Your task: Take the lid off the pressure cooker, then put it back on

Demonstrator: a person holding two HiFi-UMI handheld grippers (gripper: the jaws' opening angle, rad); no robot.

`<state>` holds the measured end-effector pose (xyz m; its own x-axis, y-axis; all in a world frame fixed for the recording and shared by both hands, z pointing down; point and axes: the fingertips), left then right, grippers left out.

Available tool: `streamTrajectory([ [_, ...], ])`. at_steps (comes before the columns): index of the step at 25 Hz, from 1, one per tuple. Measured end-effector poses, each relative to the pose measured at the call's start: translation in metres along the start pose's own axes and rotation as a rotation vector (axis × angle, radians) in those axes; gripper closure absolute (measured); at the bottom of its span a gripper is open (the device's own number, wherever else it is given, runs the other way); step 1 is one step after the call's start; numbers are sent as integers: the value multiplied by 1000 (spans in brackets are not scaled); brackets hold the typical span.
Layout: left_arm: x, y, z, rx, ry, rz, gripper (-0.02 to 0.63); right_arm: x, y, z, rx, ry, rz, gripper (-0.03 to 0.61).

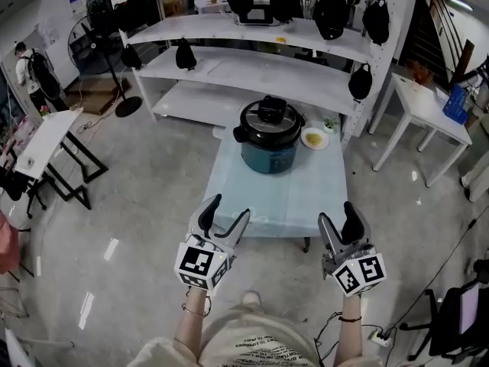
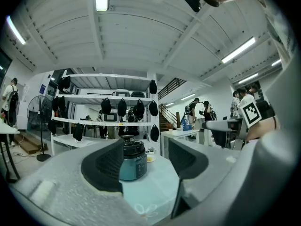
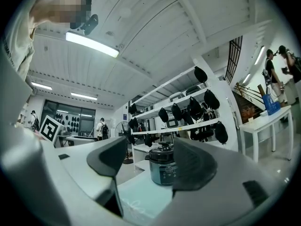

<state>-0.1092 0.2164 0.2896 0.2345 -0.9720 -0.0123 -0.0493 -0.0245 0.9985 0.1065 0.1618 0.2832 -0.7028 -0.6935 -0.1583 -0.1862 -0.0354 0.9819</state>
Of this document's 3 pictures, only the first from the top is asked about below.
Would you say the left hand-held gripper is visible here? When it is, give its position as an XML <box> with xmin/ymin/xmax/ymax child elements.
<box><xmin>174</xmin><ymin>193</ymin><xmax>251</xmax><ymax>292</ymax></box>

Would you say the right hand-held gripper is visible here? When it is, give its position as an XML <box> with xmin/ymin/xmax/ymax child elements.
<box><xmin>318</xmin><ymin>200</ymin><xmax>387</xmax><ymax>297</ymax></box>

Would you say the person's right forearm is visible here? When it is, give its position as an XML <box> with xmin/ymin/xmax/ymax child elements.
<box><xmin>334</xmin><ymin>294</ymin><xmax>364</xmax><ymax>361</ymax></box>

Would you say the person's left forearm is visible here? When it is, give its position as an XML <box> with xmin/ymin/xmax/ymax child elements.
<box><xmin>172</xmin><ymin>287</ymin><xmax>212</xmax><ymax>362</ymax></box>

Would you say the table with light blue cloth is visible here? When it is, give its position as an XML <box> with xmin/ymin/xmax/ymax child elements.
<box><xmin>202</xmin><ymin>126</ymin><xmax>348</xmax><ymax>254</ymax></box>

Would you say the white plate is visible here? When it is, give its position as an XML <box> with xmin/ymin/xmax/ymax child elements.
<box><xmin>300</xmin><ymin>127</ymin><xmax>330</xmax><ymax>151</ymax></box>

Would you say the white power strip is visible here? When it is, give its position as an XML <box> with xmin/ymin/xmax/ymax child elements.
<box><xmin>368</xmin><ymin>329</ymin><xmax>393</xmax><ymax>349</ymax></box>

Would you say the person's body in cream shirt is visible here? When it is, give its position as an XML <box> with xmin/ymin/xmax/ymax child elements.
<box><xmin>125</xmin><ymin>291</ymin><xmax>383</xmax><ymax>367</ymax></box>

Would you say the black office chair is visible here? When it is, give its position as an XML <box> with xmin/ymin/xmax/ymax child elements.
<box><xmin>399</xmin><ymin>258</ymin><xmax>489</xmax><ymax>362</ymax></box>

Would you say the white side table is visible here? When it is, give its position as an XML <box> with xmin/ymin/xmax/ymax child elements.
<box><xmin>368</xmin><ymin>73</ymin><xmax>474</xmax><ymax>189</ymax></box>

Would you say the white shelving rack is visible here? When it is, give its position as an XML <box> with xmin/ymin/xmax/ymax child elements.
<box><xmin>108</xmin><ymin>0</ymin><xmax>421</xmax><ymax>151</ymax></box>

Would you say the blue plastic basket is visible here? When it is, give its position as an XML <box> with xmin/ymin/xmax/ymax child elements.
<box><xmin>442</xmin><ymin>84</ymin><xmax>470</xmax><ymax>125</ymax></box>

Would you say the orange leafy decoration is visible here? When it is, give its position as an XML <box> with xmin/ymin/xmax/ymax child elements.
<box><xmin>406</xmin><ymin>59</ymin><xmax>435</xmax><ymax>86</ymax></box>

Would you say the brown wooden pallet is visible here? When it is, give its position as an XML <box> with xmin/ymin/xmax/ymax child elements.
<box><xmin>64</xmin><ymin>76</ymin><xmax>133</xmax><ymax>116</ymax></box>

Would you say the white desk with black legs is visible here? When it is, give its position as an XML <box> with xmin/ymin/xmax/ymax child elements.
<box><xmin>14</xmin><ymin>107</ymin><xmax>110</xmax><ymax>219</ymax></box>

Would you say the pink armchair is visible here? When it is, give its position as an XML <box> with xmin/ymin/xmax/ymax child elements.
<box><xmin>0</xmin><ymin>209</ymin><xmax>21</xmax><ymax>275</ymax></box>

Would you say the white and black shelf appliance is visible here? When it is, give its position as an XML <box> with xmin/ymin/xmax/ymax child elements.
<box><xmin>235</xmin><ymin>0</ymin><xmax>275</xmax><ymax>26</ymax></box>

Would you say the staircase with dark railing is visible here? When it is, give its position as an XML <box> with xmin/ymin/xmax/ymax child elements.
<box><xmin>399</xmin><ymin>0</ymin><xmax>474</xmax><ymax>91</ymax></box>

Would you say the thin metal bracelet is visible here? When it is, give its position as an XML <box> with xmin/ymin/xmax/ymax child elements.
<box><xmin>181</xmin><ymin>294</ymin><xmax>212</xmax><ymax>319</ymax></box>

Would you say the black pedestal fan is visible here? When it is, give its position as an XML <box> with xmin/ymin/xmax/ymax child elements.
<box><xmin>67</xmin><ymin>15</ymin><xmax>143</xmax><ymax>119</ymax></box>

